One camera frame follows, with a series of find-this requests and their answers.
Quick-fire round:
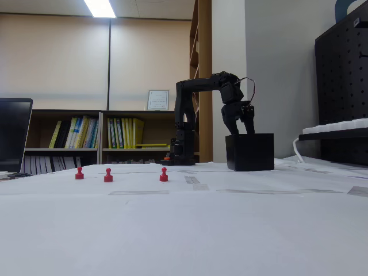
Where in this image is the black box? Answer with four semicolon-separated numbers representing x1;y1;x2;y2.
225;133;275;172

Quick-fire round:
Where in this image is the long clear tape strip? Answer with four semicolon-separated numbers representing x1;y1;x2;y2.
216;189;343;195

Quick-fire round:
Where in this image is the tall wooden bookshelf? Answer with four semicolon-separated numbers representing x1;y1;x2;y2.
189;0;213;164

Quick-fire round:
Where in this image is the framed white notice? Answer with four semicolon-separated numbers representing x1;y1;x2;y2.
147;90;170;112

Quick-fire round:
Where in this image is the white keyboard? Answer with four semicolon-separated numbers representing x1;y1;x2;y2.
302;117;368;135

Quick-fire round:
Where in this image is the wide yellow binder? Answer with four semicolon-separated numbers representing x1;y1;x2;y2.
132;117;145;150

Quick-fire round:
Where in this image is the low wooden bookshelf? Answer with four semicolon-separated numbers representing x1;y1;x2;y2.
24;109;103;175
99;110;173;165

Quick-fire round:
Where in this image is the black pegboard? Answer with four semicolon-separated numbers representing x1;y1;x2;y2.
314;2;368;167

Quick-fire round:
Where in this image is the black vertical pole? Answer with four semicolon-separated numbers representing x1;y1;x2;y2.
106;18;112;112

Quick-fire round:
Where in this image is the blue chair back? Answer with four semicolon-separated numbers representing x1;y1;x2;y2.
335;0;363;24

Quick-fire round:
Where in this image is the ceiling light panel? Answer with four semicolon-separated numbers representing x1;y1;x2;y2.
83;0;117;19

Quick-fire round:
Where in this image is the slanted yellow book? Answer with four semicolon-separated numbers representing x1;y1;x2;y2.
48;120;63;150

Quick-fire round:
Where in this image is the black laptop screen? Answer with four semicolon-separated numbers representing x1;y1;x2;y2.
0;97;34;173

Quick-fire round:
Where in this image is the red white servo cable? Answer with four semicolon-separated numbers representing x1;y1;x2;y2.
237;76;257;105

